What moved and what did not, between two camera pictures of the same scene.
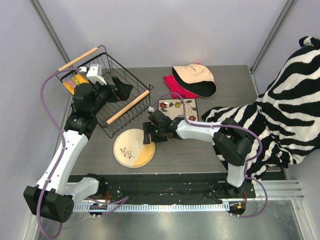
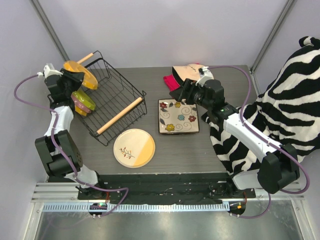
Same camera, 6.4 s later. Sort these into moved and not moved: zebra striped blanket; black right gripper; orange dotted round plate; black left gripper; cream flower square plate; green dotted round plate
Moved: black left gripper; black right gripper; green dotted round plate
Not moved: zebra striped blanket; orange dotted round plate; cream flower square plate
